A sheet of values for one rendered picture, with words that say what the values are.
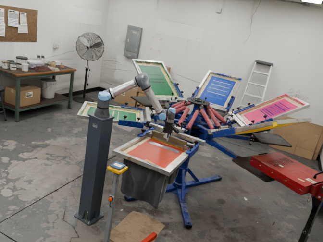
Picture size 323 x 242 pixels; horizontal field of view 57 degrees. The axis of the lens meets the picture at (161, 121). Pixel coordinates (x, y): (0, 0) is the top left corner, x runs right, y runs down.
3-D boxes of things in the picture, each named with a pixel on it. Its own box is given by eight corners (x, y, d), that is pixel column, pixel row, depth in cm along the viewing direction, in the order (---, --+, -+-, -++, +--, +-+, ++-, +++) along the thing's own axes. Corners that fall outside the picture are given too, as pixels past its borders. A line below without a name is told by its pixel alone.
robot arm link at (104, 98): (95, 106, 286) (97, 93, 282) (98, 102, 299) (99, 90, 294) (107, 108, 287) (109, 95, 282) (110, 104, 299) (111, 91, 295)
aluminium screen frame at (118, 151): (168, 176, 255) (169, 172, 254) (112, 153, 275) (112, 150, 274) (197, 148, 325) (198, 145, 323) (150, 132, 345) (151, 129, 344)
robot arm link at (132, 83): (96, 95, 295) (146, 72, 288) (99, 91, 309) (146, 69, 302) (102, 105, 298) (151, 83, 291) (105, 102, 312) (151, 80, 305)
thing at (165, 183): (158, 208, 280) (167, 169, 267) (155, 207, 282) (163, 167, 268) (176, 188, 321) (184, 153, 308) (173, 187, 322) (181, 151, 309)
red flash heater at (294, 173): (330, 189, 277) (335, 178, 273) (304, 199, 250) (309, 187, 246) (275, 160, 322) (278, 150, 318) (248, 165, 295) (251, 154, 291)
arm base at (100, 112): (90, 114, 292) (92, 104, 289) (101, 112, 305) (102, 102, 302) (102, 119, 285) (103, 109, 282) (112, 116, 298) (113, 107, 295)
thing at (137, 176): (157, 210, 279) (166, 170, 265) (117, 192, 294) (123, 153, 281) (158, 209, 281) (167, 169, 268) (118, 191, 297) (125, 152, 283)
